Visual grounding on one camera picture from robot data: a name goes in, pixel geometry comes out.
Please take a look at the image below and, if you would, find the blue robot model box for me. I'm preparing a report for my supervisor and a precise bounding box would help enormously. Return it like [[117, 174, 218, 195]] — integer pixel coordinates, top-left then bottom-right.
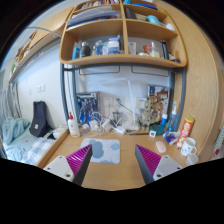
[[77, 92, 100, 124]]

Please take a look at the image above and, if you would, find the blue spray bottle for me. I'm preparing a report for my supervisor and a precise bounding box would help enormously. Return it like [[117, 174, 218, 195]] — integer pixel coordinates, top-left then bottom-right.
[[167, 101, 177, 132]]

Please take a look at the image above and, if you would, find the white cup lower right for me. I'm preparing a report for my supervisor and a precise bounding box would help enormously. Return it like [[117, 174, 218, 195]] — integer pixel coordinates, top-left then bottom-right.
[[186, 153, 199, 166]]

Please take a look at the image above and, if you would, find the white desk lamp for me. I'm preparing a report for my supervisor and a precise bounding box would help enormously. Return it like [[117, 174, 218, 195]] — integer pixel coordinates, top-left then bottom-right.
[[114, 78, 139, 130]]

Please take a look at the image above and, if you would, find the light blue blanket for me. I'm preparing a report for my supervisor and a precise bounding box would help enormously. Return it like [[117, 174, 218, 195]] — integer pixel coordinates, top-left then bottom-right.
[[3, 117, 30, 145]]

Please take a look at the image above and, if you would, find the red yellow chips can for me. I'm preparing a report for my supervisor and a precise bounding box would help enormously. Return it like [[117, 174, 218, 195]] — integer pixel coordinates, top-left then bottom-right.
[[176, 117, 194, 148]]

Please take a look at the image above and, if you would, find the white mug with print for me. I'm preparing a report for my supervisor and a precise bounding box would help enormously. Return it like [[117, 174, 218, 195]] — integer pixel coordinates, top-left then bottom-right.
[[181, 137, 197, 156]]

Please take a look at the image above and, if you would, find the teal round container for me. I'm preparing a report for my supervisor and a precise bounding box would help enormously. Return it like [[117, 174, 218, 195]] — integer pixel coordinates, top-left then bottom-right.
[[150, 125, 164, 135]]

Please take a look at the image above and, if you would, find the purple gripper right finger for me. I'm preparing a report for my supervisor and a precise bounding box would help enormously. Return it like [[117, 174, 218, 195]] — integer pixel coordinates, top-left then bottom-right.
[[135, 144, 161, 184]]

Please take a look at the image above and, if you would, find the colourful anime poster board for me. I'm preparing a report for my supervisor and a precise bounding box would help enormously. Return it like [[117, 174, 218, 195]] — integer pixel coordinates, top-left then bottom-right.
[[147, 84, 170, 124]]

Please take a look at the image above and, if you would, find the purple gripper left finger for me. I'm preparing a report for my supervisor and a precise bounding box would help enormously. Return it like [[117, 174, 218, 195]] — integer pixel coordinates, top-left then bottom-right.
[[66, 145, 92, 186]]

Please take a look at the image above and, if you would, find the bed with plaid bedding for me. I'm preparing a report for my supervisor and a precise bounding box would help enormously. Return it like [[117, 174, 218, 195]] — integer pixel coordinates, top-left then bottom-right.
[[3, 123, 67, 165]]

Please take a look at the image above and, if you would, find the black thermos bottle on shelf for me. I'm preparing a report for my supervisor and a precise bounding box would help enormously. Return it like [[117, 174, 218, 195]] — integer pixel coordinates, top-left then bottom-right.
[[81, 41, 91, 57]]

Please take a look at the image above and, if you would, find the black backpack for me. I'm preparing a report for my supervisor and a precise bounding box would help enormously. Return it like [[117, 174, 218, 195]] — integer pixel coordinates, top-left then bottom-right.
[[29, 101, 50, 137]]

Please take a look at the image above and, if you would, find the white power strip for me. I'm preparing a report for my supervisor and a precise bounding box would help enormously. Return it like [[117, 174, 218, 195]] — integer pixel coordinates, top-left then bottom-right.
[[102, 120, 126, 135]]

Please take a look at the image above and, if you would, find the wooden wall shelf unit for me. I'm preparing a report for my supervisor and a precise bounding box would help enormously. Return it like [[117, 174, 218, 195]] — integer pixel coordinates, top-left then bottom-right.
[[59, 0, 187, 69]]

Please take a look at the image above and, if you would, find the white bottle red cap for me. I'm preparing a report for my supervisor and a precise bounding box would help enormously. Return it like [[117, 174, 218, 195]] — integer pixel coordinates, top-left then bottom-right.
[[68, 113, 80, 137]]

